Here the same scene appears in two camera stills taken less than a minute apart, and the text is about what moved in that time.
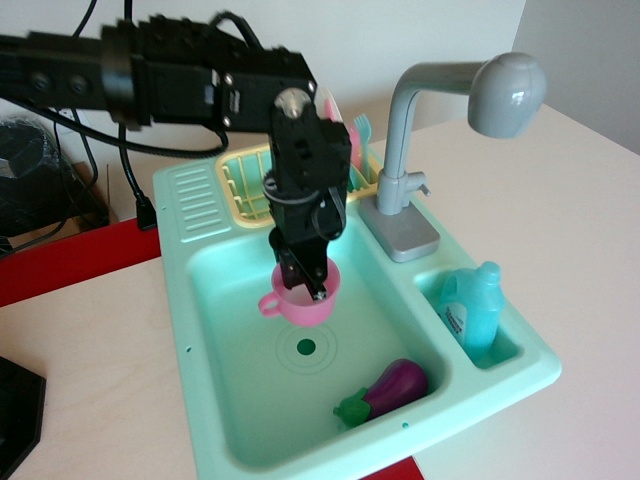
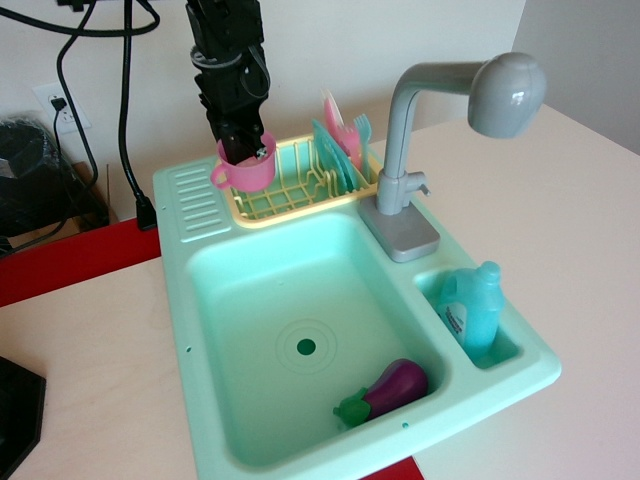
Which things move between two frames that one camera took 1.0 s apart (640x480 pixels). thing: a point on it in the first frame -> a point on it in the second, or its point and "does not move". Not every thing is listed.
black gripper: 307,212 -> 233,81
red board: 41,270 does not move
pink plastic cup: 297,305 -> 248,175
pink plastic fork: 356,151 does not move
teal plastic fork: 364,129 does not move
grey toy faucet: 507,96 does not move
